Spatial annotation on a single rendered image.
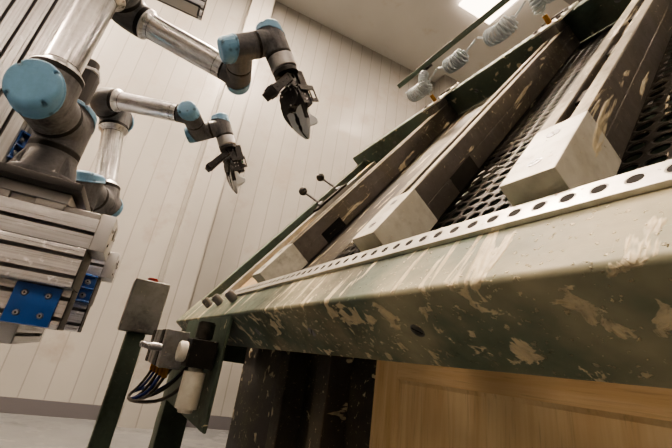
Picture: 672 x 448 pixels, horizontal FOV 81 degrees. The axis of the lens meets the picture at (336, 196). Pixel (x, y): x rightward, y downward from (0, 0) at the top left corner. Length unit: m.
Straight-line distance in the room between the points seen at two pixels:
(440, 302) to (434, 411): 0.36
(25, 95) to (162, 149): 4.09
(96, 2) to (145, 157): 3.90
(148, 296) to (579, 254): 1.44
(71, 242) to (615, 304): 1.02
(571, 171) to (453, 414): 0.43
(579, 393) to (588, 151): 0.28
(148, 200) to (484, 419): 4.51
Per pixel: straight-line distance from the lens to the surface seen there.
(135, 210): 4.85
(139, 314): 1.58
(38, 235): 1.10
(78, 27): 1.20
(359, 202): 1.23
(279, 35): 1.20
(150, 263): 4.73
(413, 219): 0.65
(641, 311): 0.32
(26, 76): 1.10
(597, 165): 0.48
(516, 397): 0.63
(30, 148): 1.19
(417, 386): 0.77
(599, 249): 0.31
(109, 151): 1.88
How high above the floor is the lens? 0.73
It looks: 24 degrees up
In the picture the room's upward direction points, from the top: 9 degrees clockwise
